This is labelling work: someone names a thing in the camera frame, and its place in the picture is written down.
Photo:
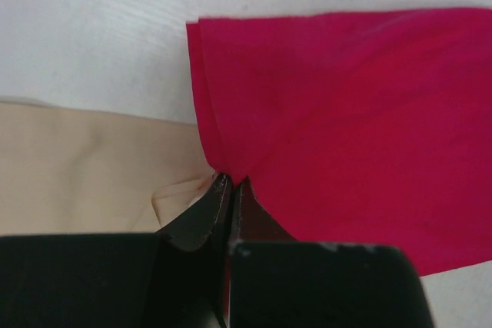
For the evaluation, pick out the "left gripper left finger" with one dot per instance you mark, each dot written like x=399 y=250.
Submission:
x=169 y=278

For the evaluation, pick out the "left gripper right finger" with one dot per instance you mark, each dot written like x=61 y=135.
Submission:
x=277 y=281

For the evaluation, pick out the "magenta red t shirt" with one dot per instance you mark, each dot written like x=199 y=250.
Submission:
x=362 y=127

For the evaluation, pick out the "folded beige t shirt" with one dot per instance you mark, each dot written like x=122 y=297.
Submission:
x=70 y=171

